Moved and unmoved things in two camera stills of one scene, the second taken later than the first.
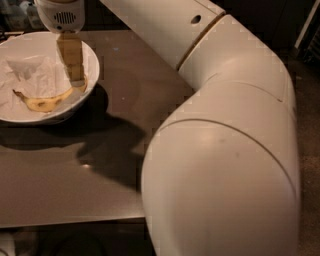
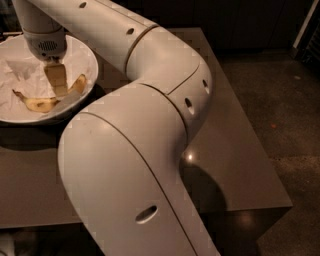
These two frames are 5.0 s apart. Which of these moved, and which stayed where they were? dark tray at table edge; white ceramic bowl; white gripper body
Moved: white gripper body
Stayed: white ceramic bowl; dark tray at table edge
